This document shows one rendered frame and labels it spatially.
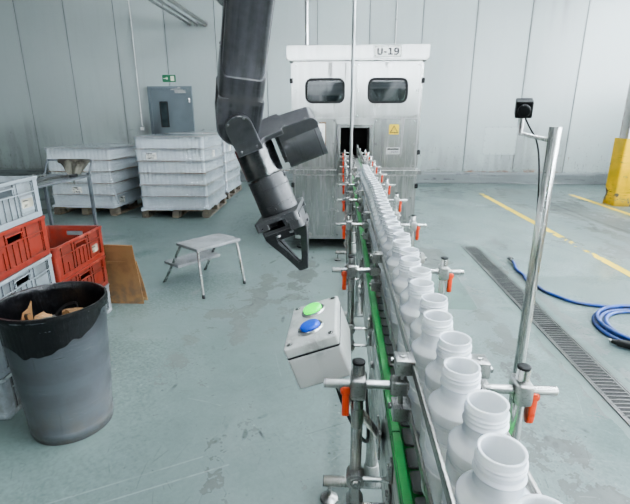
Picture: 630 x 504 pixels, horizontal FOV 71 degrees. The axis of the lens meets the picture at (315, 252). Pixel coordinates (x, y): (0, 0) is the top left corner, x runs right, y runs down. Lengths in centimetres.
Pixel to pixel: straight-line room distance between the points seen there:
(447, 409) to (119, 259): 329
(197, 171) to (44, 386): 483
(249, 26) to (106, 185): 679
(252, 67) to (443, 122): 997
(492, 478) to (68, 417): 209
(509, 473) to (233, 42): 50
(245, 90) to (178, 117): 1029
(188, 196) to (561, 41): 824
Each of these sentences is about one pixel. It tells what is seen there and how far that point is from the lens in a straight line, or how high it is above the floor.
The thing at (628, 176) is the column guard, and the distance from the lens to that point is 896.
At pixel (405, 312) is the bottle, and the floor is 112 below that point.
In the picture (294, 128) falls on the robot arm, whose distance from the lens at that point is 62.
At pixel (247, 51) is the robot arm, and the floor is 148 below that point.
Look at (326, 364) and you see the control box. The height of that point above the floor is 108.
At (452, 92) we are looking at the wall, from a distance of 1053.
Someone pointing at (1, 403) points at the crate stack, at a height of 9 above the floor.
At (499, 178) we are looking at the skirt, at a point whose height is 12.
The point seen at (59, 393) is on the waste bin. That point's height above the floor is 28.
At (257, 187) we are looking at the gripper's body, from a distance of 64.
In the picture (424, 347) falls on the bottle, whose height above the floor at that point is 113.
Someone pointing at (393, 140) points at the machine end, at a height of 119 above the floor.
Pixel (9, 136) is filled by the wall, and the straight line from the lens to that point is 1291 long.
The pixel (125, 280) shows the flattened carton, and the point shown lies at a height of 21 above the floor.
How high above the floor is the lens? 140
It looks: 17 degrees down
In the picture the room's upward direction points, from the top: straight up
